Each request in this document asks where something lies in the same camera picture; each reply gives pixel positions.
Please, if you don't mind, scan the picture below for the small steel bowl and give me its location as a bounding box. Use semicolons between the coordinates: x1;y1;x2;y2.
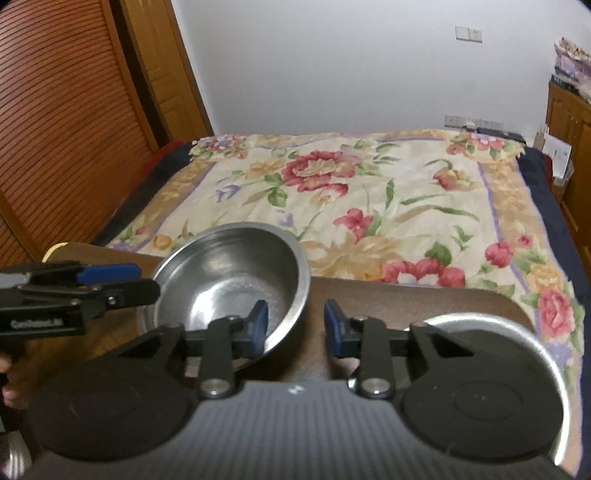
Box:
136;222;311;354

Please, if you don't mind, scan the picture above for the large steel bowl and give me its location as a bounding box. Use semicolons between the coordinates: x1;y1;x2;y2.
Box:
421;312;572;466

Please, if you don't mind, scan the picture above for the person's left hand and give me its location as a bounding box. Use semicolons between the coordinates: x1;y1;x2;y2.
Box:
0;353;21;407

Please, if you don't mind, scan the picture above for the wooden louvered wardrobe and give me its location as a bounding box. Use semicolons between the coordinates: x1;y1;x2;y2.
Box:
1;1;157;266

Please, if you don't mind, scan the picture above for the floral bed blanket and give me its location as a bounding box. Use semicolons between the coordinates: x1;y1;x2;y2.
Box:
105;128;588;370

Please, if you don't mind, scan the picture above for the white paper box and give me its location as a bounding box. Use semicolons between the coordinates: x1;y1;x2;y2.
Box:
542;133;573;181

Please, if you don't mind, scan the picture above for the wooden sideboard cabinet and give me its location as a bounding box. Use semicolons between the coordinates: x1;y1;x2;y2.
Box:
546;81;590;260

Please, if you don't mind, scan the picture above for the pile of folded fabric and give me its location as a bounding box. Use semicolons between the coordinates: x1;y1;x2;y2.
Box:
554;37;591;102

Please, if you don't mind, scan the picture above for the wall power strip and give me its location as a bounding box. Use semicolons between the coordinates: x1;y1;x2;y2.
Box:
444;114;504;130

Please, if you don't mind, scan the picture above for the white wall switch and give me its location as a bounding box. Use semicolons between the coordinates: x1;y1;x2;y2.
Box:
455;26;483;43

